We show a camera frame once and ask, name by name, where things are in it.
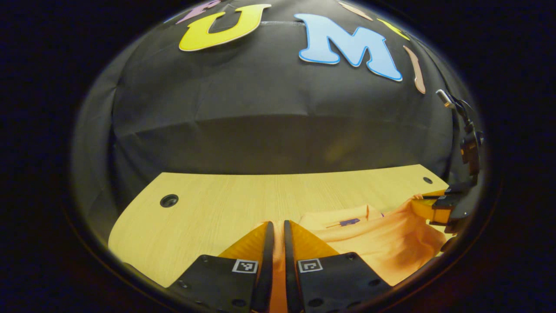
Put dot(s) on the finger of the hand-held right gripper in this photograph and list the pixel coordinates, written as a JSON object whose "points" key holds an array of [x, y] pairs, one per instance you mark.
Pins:
{"points": [[460, 189], [456, 206]]}

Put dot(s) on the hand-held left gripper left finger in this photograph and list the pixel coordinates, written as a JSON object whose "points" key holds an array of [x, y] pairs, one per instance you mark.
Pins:
{"points": [[266, 278]]}

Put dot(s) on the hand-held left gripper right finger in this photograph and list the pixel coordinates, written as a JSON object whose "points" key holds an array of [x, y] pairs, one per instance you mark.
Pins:
{"points": [[290, 282]]}

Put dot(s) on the orange T-shirt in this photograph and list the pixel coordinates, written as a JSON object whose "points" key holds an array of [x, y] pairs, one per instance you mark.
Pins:
{"points": [[391, 248]]}

